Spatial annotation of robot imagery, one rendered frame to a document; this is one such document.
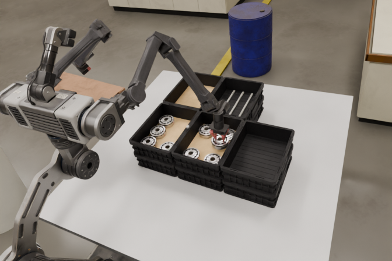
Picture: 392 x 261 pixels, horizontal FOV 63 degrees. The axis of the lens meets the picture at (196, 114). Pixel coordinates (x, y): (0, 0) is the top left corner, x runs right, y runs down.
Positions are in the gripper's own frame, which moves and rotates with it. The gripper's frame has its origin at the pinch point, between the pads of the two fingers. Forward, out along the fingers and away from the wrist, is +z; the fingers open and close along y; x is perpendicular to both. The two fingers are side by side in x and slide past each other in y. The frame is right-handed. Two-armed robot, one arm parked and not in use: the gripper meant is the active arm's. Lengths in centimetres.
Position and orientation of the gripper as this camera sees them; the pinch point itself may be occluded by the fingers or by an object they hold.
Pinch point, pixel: (219, 138)
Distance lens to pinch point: 183.0
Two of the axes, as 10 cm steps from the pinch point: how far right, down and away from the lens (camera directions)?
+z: 0.9, 7.9, 6.0
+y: -8.8, -2.1, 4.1
